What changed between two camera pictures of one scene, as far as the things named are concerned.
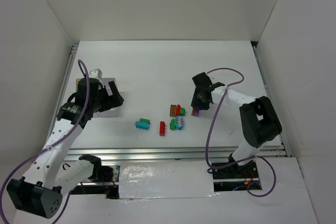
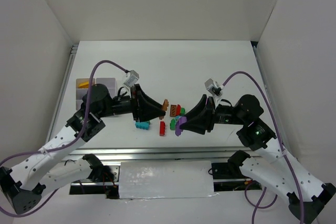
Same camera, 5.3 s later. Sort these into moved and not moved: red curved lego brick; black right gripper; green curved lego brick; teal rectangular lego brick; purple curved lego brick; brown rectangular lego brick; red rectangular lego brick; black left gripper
Moved: black left gripper; black right gripper; purple curved lego brick
Not moved: green curved lego brick; brown rectangular lego brick; red curved lego brick; teal rectangular lego brick; red rectangular lego brick
